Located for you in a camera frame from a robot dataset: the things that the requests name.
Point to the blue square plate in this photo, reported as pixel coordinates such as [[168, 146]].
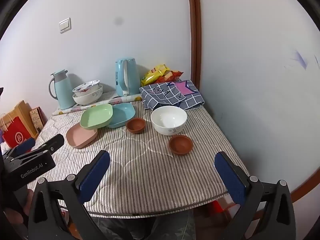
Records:
[[122, 115]]

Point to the grey checkered folded cloth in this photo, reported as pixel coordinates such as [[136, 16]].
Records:
[[162, 95]]

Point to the grey patterned white bowl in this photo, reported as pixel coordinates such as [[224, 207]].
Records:
[[87, 100]]

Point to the rolled fruit print mat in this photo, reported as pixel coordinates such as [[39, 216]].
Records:
[[75, 108]]

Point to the large plain white bowl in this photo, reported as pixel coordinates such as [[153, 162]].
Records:
[[168, 120]]

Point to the red paper bag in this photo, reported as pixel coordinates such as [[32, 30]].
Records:
[[17, 135]]

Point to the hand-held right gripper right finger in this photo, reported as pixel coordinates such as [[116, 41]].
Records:
[[231, 177]]

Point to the red snack bag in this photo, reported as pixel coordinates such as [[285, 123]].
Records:
[[172, 75]]

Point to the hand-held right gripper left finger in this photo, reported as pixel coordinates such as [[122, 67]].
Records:
[[93, 177]]

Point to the brown paper bag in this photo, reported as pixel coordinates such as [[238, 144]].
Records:
[[22, 110]]

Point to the person's left hand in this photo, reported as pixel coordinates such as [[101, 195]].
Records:
[[15, 216]]

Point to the light blue thermos jug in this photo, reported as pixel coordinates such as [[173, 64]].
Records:
[[62, 92]]

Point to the pink square plate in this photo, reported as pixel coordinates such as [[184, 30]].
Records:
[[80, 137]]

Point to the red plastic stool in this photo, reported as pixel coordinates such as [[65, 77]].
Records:
[[216, 206]]

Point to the brown patterned box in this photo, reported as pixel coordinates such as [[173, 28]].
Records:
[[37, 120]]

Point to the yellow snack bag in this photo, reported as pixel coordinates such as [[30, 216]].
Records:
[[152, 76]]

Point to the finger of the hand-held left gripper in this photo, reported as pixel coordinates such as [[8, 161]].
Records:
[[53, 143], [25, 146]]

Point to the wooden baseboard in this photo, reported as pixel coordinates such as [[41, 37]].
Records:
[[305, 187]]

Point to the green square plate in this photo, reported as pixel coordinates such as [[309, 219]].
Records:
[[96, 117]]

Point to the red floral white bowl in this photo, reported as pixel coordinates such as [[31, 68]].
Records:
[[86, 90]]

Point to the striped quilted tablecloth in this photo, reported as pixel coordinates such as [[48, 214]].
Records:
[[140, 175]]

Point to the small brown clay bowl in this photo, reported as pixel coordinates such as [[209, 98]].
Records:
[[180, 145], [135, 125]]

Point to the person's dark trousers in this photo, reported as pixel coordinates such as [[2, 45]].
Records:
[[162, 227]]

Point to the white light switch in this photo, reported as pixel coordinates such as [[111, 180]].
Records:
[[65, 25]]

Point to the wooden door frame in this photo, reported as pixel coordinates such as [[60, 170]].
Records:
[[195, 30]]

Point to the light blue electric kettle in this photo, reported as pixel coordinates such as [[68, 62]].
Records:
[[127, 77]]

